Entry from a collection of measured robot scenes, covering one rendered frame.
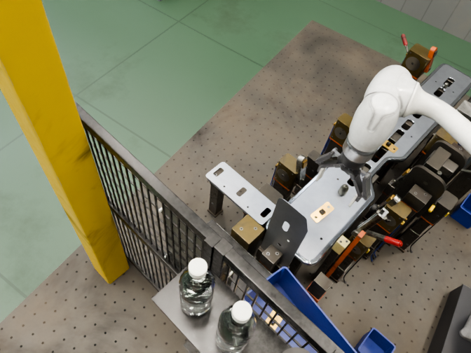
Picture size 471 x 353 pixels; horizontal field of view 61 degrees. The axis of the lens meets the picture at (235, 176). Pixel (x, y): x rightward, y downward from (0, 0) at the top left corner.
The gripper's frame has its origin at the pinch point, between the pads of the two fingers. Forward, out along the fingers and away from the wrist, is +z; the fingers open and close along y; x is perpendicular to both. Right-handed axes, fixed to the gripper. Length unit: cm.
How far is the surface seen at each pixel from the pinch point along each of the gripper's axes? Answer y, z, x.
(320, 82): 56, 46, -87
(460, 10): 49, 93, -317
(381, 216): -16.6, -4.9, 1.1
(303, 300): -15.1, 6.1, 34.6
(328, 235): -7.0, 16.5, 5.6
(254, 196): 22.0, 16.4, 13.1
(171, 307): 2, -26, 68
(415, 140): -7, 16, -59
